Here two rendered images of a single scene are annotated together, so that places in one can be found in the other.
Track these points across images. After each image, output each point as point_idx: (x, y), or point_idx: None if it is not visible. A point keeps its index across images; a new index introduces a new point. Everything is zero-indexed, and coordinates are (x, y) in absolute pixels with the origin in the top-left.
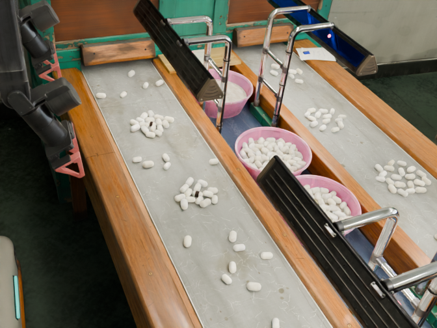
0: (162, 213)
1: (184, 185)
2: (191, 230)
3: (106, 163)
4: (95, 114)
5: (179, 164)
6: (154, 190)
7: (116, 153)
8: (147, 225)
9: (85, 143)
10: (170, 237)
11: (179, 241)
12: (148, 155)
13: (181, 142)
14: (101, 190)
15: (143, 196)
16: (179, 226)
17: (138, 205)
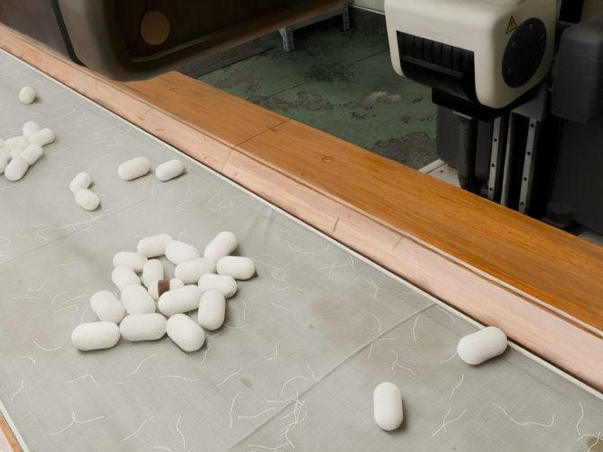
0: (82, 118)
1: (29, 149)
2: (21, 116)
3: (236, 123)
4: (384, 220)
5: (46, 209)
6: (107, 142)
7: (227, 149)
8: (100, 80)
9: (326, 139)
10: (62, 99)
11: (45, 99)
12: (144, 201)
13: (42, 274)
14: (212, 87)
15: (128, 127)
16: (45, 113)
17: (126, 92)
